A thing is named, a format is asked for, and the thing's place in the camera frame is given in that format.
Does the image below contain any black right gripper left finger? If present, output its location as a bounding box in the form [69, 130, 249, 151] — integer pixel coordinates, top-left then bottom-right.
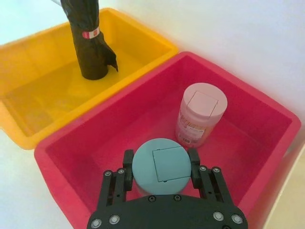
[96, 149, 135, 212]

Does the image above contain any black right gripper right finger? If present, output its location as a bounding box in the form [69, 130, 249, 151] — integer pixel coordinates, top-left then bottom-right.
[187, 148, 235, 208]

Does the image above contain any blue lidded round canister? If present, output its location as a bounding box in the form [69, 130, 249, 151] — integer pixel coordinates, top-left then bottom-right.
[132, 139, 193, 197]

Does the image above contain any red plastic bin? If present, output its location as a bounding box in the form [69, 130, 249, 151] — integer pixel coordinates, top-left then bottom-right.
[34, 51, 302, 229]

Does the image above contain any pink lidded round canister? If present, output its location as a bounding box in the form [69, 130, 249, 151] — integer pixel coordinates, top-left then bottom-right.
[175, 82, 228, 147]

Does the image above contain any yellow plastic bin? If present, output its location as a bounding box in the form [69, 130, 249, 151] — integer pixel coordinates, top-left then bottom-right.
[0, 7, 179, 150]

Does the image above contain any black wrapped roll with label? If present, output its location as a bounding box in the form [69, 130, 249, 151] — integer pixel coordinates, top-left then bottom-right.
[60, 0, 119, 81]

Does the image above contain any white table cloth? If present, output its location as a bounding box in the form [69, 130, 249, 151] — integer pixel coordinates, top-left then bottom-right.
[0, 0, 305, 229]

